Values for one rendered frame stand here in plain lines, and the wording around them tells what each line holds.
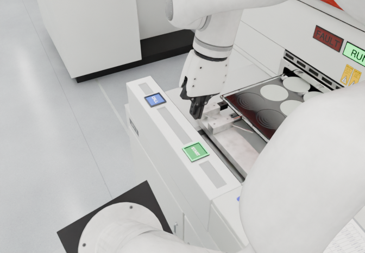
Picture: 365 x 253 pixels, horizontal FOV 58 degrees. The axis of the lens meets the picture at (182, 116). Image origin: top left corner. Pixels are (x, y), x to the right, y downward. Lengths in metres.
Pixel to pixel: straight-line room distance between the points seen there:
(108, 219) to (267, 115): 0.64
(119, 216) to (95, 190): 1.33
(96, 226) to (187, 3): 0.48
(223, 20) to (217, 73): 0.13
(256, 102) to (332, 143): 0.92
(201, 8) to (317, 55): 0.76
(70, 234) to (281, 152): 0.54
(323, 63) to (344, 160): 0.99
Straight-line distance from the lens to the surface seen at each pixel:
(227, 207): 0.80
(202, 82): 0.73
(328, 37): 1.22
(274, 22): 1.40
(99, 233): 0.76
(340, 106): 0.30
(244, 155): 1.02
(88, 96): 2.78
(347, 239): 0.82
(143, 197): 0.78
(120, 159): 2.21
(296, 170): 0.29
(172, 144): 0.93
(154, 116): 1.02
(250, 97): 1.21
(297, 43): 1.33
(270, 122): 1.12
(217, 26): 0.67
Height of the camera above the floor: 1.62
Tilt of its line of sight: 41 degrees down
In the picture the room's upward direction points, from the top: straight up
